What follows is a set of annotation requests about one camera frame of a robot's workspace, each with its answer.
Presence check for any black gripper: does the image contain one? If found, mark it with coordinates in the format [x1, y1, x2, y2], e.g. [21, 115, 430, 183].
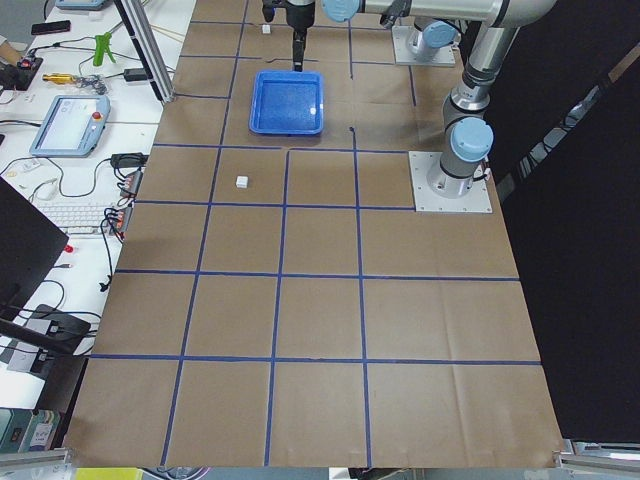
[285, 0, 315, 71]

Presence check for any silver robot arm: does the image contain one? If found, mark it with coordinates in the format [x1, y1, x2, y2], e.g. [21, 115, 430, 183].
[321, 1, 555, 199]
[406, 17, 458, 57]

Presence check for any blue plastic tray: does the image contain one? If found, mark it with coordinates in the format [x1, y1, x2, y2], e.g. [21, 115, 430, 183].
[248, 70, 324, 136]

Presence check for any black power adapter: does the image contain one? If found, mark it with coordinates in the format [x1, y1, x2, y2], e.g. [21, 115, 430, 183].
[123, 68, 148, 82]

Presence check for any black smartphone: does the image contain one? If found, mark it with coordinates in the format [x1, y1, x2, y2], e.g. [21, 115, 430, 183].
[31, 20, 71, 36]

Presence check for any blue teach pendant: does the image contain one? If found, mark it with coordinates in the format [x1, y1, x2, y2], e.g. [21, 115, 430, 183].
[29, 95, 111, 158]
[55, 0, 107, 11]

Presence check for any yellow brass tool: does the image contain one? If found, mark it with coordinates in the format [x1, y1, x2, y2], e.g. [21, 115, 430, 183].
[42, 73, 76, 85]

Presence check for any brown paper table cover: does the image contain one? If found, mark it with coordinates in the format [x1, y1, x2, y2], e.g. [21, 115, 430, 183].
[65, 1, 561, 468]

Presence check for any white keyboard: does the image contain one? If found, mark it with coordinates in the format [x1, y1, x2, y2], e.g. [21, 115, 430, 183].
[35, 202, 121, 236]

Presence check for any black monitor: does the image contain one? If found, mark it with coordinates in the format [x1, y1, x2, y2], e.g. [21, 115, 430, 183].
[0, 180, 69, 321]

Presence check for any black monitor stand base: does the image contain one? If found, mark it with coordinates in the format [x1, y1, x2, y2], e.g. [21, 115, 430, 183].
[1, 304, 91, 379]

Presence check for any wrist black camera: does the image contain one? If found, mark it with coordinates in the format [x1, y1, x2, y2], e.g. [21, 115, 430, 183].
[262, 0, 285, 23]

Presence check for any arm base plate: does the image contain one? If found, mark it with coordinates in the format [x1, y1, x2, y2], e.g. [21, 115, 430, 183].
[392, 26, 456, 67]
[408, 151, 493, 214]

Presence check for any aluminium frame post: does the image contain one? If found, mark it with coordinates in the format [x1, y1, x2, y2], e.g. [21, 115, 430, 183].
[114, 0, 175, 104]

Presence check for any green handled reach grabber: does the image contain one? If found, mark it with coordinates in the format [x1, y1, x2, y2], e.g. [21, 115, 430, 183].
[92, 32, 116, 67]

